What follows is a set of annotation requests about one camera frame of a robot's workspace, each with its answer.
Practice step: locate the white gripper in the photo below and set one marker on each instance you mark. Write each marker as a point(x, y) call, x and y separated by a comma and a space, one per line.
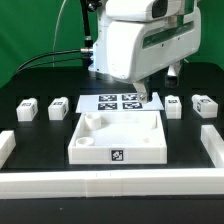
point(137, 50)

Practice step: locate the white square tabletop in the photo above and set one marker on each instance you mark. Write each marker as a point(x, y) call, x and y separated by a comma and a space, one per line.
point(131, 137)

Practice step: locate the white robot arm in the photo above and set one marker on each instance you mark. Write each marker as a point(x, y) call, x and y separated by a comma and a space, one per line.
point(136, 11)

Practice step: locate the white sheet with markers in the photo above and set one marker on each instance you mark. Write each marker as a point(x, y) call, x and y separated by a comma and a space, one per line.
point(116, 102)

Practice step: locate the white right fence wall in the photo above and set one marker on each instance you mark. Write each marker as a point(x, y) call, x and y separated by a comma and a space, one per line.
point(214, 145)

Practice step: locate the white fence wall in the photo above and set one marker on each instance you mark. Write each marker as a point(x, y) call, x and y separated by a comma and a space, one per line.
point(112, 183)
point(214, 145)
point(7, 144)

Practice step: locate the white front fence wall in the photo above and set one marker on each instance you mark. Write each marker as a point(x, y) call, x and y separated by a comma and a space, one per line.
point(112, 183)

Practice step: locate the white left fence wall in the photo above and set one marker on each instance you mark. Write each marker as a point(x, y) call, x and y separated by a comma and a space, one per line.
point(7, 144)

